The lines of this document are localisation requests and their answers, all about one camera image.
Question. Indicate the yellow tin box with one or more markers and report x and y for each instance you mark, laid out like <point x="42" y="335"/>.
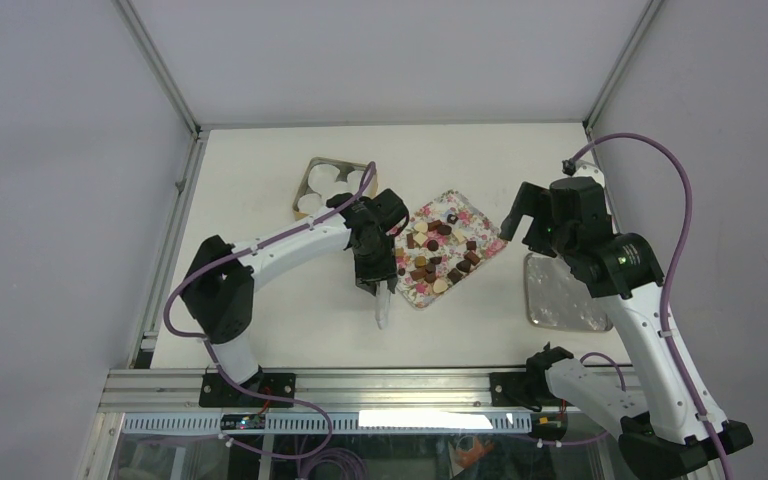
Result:
<point x="339" y="188"/>

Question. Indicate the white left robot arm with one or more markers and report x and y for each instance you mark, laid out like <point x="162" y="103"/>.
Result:
<point x="219" y="287"/>

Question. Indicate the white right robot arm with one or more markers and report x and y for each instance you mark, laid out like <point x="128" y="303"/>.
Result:
<point x="673" y="426"/>

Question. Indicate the silver tin lid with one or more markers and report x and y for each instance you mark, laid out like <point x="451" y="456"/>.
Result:
<point x="555" y="300"/>

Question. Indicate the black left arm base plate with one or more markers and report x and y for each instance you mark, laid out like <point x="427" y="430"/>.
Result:
<point x="251" y="391"/>

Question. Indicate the silver metal tongs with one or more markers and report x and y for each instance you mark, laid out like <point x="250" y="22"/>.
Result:
<point x="383" y="296"/>

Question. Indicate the white paper cup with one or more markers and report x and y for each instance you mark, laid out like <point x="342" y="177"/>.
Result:
<point x="322" y="176"/>
<point x="354" y="180"/>
<point x="309" y="204"/>

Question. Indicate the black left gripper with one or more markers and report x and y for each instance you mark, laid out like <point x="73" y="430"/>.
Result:
<point x="368" y="276"/>

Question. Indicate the white slotted cable duct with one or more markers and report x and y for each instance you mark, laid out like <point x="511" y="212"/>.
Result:
<point x="362" y="422"/>

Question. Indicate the floral rectangular tray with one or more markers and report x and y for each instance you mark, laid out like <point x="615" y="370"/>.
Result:
<point x="467" y="238"/>

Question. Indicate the aluminium frame rail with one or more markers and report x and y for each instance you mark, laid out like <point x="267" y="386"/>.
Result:
<point x="335" y="390"/>

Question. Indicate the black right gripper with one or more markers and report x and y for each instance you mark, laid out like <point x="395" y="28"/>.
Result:
<point x="533" y="200"/>

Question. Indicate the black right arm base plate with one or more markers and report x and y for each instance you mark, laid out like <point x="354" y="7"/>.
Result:
<point x="520" y="389"/>

